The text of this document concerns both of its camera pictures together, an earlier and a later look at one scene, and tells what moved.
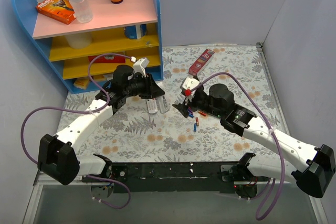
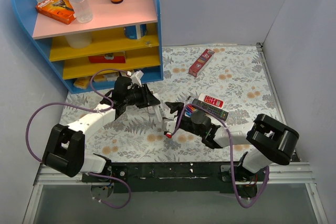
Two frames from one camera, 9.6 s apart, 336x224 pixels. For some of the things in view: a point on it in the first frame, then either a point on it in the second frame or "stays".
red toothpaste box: x=199 y=64 stays
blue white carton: x=130 y=31 stays
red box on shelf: x=102 y=59 stays
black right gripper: x=189 y=104 -> x=181 y=115
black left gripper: x=153 y=87 -> x=146 y=96
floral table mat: x=148 y=128 stays
